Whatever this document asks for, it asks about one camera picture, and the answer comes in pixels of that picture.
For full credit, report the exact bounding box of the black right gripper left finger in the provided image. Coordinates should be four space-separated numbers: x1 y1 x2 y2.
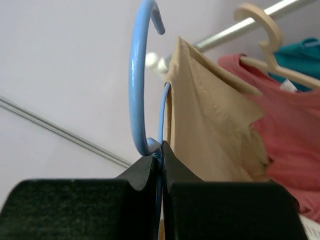
0 156 158 240

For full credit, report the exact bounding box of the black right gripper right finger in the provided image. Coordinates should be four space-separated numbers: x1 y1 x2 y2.
162 142 307 240

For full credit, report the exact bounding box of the light blue wire hanger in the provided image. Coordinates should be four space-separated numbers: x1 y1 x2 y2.
128 0 170 240

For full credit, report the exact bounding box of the beige t shirt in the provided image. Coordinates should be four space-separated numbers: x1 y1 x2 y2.
166 38 268 183

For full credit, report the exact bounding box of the pink t shirt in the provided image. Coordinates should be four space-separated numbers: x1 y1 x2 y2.
217 54 320 222

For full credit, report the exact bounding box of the beige plastic hanger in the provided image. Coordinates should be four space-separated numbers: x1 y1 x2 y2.
233 3 320 89

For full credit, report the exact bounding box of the teal t shirt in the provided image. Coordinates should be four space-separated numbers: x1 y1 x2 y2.
268 37 320 92

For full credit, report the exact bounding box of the white clothes rack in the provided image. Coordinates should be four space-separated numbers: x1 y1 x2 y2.
145 0 313 75

